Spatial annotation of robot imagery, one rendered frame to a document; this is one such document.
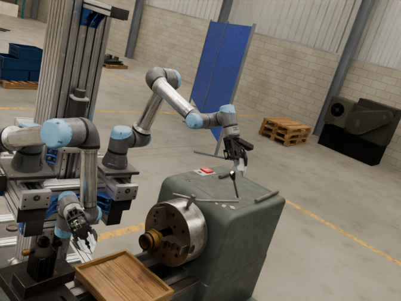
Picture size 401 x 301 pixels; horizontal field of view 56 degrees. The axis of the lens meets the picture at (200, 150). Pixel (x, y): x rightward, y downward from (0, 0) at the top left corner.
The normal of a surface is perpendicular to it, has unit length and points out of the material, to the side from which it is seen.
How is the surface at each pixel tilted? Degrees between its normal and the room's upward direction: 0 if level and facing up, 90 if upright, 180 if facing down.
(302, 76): 90
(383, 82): 90
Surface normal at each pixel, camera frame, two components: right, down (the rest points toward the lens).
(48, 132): -0.40, 0.11
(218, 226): -0.64, 0.07
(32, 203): 0.61, 0.39
